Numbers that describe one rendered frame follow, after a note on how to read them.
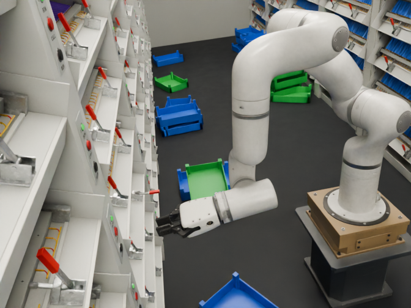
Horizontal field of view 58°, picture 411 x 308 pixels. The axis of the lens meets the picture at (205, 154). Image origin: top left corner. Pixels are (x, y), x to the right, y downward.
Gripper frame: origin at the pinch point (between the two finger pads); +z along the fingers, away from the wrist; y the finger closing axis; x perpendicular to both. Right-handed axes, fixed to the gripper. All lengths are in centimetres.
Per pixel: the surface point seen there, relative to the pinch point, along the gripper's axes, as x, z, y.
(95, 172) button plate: 36.4, 1.5, -23.9
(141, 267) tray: -8.2, 9.5, -4.5
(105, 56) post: 38, 5, 42
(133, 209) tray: -6.9, 11.8, 20.3
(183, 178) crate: -58, 1, 102
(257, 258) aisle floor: -63, -24, 34
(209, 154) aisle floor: -62, -17, 126
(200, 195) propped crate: -54, -6, 78
